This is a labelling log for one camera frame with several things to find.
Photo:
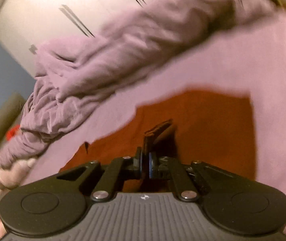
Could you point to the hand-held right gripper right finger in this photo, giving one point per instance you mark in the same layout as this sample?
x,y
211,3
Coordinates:
x,y
153,167

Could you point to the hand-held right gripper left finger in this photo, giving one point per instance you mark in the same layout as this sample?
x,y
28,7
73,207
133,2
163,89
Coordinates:
x,y
138,167

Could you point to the brown button cardigan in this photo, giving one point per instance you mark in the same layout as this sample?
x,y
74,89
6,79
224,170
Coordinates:
x,y
208,130

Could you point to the crumpled purple duvet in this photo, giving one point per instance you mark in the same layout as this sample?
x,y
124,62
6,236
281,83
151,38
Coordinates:
x,y
132,42

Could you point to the white plush toy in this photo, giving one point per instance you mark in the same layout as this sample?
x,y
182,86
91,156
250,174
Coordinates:
x,y
12,172

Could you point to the red soft item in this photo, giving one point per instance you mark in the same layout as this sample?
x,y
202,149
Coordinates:
x,y
12,133

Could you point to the olive bolster pillow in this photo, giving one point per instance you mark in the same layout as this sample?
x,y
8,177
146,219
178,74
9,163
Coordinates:
x,y
2,120

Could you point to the white wardrobe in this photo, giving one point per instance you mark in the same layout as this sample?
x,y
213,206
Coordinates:
x,y
45,10

